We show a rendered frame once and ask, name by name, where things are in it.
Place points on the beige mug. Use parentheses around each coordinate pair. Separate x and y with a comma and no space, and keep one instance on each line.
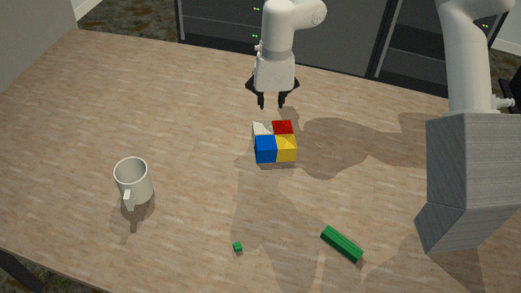
(132,169)

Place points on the yellow cube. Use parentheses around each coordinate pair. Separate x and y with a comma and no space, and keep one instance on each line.
(287,148)

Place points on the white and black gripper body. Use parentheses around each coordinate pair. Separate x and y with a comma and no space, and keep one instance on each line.
(270,76)

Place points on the blue cube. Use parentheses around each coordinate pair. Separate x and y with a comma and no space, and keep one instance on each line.
(265,149)

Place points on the green rectangular bar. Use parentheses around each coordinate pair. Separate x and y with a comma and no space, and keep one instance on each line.
(341,244)

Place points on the red cube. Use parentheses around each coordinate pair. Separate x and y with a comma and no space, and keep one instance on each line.
(282,126)

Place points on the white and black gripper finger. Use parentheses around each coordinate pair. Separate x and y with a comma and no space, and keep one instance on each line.
(282,95)
(260,95)

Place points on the small green cube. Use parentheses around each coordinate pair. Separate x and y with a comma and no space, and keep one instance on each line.
(237,246)

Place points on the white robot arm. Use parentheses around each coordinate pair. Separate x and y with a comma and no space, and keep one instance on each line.
(465,45)

